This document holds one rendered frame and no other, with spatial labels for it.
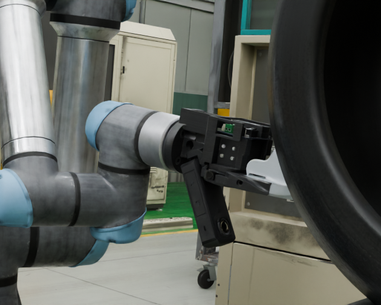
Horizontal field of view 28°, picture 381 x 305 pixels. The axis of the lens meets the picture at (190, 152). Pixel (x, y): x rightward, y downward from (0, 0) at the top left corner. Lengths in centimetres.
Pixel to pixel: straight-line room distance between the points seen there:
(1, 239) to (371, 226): 67
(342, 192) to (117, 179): 39
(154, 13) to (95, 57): 1032
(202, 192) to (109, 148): 16
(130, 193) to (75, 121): 24
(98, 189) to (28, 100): 16
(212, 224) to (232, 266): 64
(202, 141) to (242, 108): 63
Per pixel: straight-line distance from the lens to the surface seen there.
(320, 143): 75
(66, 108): 125
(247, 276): 157
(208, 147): 93
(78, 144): 125
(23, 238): 124
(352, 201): 74
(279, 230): 152
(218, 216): 97
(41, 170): 102
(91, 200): 103
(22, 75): 109
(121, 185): 104
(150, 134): 99
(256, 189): 89
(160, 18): 1165
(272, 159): 90
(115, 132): 103
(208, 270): 485
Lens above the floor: 110
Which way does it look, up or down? 3 degrees down
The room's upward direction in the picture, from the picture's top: 4 degrees clockwise
